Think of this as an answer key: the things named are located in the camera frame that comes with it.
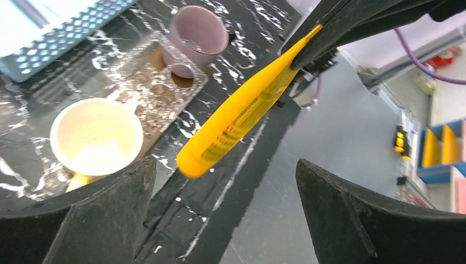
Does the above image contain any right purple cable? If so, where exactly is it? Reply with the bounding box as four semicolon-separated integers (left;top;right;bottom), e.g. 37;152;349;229
393;27;466;87

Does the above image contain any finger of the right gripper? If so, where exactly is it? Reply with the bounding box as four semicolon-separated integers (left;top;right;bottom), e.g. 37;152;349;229
280;1;364;55
291;0;444;69

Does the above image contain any purple translucent cup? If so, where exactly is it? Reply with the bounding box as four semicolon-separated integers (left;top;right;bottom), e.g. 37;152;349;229
167;5;230;73

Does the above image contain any aluminium frame rail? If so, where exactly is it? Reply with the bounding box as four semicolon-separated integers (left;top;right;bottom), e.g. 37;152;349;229
357;25;465;88

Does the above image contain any cream yellow mug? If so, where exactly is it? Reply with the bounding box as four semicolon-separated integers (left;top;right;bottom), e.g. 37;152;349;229
49;98;143;191

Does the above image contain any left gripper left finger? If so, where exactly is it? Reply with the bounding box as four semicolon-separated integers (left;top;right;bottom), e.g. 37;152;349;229
1;157;157;263

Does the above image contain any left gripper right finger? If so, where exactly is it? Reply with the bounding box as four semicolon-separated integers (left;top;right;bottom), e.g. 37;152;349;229
296;159;465;263

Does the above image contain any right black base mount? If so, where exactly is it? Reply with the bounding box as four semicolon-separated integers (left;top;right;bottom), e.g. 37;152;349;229
287;47;339;108

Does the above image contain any clear plastic package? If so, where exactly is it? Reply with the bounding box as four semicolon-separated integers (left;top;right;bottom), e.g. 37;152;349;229
105;31;212;139

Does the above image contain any yellow toothpaste tube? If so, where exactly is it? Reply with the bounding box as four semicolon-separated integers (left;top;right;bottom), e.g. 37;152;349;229
176;25;322;178

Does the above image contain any brown wooden oval tray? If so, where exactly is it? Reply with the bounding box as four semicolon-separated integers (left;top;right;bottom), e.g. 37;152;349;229
105;46;213;160

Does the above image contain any light blue plastic basket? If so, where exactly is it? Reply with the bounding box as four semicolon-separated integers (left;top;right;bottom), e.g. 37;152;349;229
1;1;134;83

